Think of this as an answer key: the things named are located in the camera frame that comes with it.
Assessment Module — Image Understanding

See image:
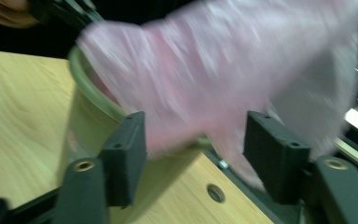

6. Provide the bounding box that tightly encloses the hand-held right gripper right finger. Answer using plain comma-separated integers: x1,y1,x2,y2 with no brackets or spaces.
242,111,310,205

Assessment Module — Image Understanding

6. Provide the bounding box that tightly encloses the pink plastic bag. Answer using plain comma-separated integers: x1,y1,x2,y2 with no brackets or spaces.
76,0,358,190

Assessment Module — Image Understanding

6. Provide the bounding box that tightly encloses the green waste bin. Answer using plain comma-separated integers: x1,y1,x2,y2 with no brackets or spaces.
57,45,213,188

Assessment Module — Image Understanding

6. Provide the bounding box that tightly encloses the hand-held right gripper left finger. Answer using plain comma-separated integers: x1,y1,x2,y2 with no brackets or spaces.
100,111,147,207

